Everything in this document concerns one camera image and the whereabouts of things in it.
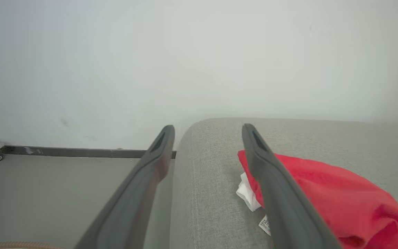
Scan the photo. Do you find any grey fabric sofa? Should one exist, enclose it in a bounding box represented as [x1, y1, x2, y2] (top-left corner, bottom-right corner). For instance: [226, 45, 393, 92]
[169, 117, 398, 249]

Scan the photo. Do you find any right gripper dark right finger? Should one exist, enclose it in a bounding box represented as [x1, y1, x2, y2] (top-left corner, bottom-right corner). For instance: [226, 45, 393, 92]
[241, 123, 343, 249]

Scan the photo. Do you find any black wall baseboard strip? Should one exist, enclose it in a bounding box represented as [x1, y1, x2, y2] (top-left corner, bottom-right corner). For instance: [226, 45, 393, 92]
[4, 145, 177, 159]

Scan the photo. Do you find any red garment with white trim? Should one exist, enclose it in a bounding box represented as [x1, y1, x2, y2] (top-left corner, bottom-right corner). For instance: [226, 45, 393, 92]
[236, 150, 398, 249]

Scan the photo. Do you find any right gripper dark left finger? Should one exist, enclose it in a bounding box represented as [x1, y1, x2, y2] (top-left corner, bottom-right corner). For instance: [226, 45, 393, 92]
[74, 125, 176, 249]

